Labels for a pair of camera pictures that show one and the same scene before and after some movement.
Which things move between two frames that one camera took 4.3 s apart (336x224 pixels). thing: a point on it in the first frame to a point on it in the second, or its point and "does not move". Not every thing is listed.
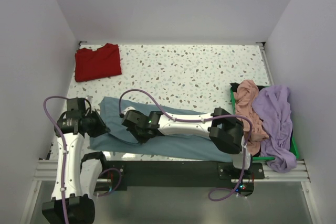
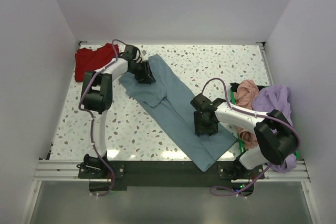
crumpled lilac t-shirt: [273, 103] does not move
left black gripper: [102, 128] to [146, 75]
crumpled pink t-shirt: [244, 94] does not move
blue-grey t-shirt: [122, 138] to [168, 91]
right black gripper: [141, 139] to [198, 127]
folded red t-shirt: [104, 62] does not move
